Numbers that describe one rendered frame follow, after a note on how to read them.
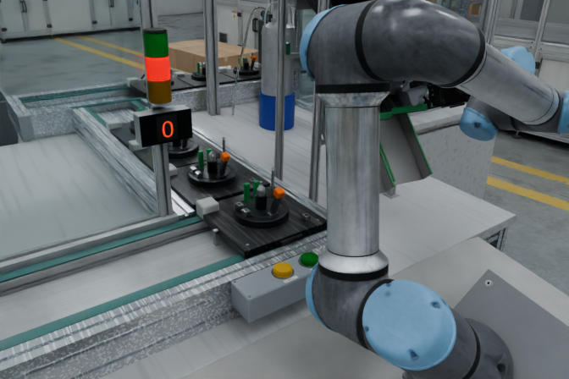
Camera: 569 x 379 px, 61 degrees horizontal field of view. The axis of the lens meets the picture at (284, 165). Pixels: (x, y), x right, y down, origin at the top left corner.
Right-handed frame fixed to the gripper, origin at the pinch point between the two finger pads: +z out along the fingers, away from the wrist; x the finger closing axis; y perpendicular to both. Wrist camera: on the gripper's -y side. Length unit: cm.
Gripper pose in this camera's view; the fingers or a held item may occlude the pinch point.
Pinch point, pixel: (415, 86)
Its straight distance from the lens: 135.0
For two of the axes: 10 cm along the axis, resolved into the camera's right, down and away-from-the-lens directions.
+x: 9.3, -1.0, 3.5
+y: 1.0, 9.9, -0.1
